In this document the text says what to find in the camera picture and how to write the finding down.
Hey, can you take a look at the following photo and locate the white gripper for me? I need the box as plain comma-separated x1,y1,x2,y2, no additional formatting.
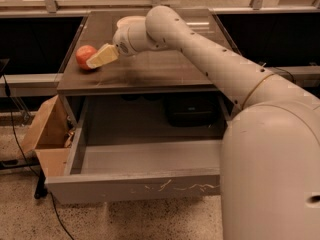
86,22,157,69

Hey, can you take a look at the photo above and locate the red apple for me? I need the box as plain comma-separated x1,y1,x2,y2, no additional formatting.
76,45,97,70

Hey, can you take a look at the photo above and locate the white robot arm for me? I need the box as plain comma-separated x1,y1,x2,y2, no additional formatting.
86,6,320,240

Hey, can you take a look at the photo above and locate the grey cabinet with glass top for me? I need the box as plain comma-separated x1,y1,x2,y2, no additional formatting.
57,9,240,126

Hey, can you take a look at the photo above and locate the open grey top drawer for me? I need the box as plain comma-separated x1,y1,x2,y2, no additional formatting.
46,96,226,204

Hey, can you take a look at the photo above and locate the white bowl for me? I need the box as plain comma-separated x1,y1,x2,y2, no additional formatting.
116,16,145,29

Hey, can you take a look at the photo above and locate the brown cardboard box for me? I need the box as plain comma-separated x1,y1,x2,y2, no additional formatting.
21,95,71,177

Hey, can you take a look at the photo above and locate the black device under cabinet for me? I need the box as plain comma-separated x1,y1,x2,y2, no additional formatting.
163,92,220,127

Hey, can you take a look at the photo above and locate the black floor cable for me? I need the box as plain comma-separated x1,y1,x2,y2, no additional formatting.
2,75,76,240

